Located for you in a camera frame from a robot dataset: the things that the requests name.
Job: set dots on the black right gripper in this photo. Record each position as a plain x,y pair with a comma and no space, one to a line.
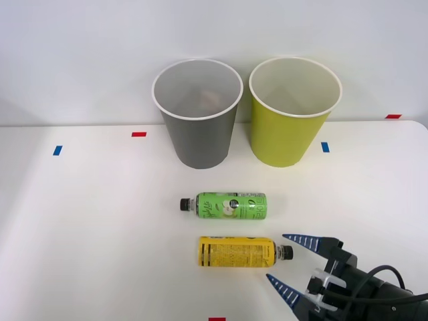
347,261

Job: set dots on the yellow label plastic bottle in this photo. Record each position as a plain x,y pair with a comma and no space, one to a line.
234,252

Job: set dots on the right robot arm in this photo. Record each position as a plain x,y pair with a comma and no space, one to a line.
384,301

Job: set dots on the green label plastic bottle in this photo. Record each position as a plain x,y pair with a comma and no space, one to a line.
230,207

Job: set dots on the yellow-green plastic waste bin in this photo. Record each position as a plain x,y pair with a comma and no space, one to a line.
281,140

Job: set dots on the grey plastic waste bin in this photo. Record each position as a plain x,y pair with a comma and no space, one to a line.
200,140

